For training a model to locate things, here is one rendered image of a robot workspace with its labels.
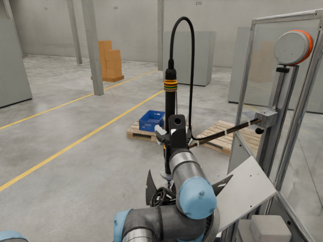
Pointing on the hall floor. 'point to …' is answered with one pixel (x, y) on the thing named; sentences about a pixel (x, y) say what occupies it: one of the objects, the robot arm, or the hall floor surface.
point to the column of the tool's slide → (276, 133)
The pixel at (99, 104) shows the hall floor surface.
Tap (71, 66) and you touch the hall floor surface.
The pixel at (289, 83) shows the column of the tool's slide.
